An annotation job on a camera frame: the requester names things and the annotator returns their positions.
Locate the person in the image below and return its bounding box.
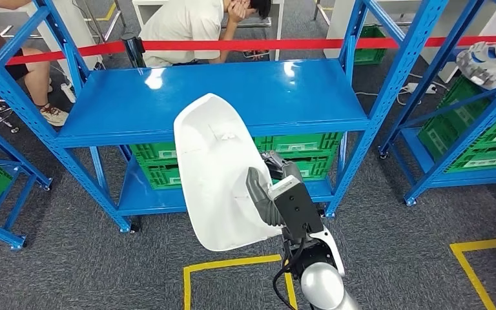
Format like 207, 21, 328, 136
138, 0, 273, 68
0, 0, 70, 127

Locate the white curved shell part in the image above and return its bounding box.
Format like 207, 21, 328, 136
172, 92, 284, 253

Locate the grey metal machine part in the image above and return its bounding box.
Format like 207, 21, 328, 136
456, 41, 496, 92

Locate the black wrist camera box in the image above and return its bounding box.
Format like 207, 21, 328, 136
268, 175, 325, 240

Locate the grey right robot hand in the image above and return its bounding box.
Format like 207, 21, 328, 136
245, 150, 305, 227

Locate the white power cable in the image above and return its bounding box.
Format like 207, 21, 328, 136
355, 72, 422, 107

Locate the black stanchion post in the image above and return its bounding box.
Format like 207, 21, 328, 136
121, 32, 147, 69

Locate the red barrier tape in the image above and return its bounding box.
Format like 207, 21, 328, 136
6, 35, 496, 66

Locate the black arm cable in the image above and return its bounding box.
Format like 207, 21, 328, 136
272, 237, 307, 310

